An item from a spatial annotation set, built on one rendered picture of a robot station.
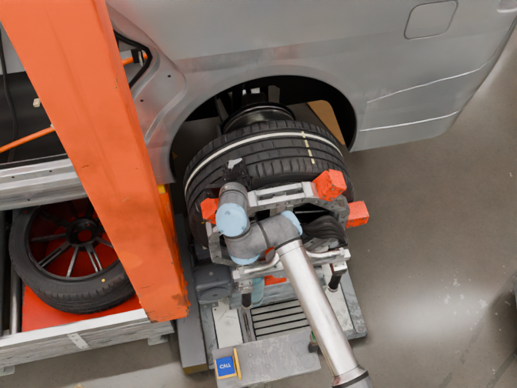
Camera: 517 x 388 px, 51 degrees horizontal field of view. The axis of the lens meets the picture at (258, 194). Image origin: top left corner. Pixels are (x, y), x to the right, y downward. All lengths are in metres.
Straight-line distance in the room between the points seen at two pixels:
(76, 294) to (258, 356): 0.83
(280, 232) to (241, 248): 0.13
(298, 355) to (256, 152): 0.90
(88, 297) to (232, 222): 1.08
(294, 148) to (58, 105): 1.00
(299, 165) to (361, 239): 1.28
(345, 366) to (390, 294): 1.38
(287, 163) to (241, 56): 0.39
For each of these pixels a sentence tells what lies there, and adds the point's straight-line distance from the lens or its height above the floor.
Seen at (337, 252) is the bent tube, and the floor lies 1.01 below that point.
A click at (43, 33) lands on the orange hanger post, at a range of 1.06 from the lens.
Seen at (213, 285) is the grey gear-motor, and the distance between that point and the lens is 2.54.
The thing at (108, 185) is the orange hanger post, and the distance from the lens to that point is 1.43.
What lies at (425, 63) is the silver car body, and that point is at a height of 1.26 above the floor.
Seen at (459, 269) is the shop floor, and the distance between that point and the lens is 3.19.
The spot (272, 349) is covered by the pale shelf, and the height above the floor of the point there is 0.45.
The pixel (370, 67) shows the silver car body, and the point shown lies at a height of 1.28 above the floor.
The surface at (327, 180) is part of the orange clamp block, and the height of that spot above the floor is 1.15.
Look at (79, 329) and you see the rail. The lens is 2.58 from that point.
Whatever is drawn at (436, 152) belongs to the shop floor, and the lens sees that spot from 3.57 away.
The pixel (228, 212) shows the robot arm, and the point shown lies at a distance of 1.60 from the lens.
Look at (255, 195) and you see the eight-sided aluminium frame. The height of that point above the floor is 1.12.
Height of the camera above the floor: 2.74
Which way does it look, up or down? 58 degrees down
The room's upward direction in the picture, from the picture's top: 1 degrees clockwise
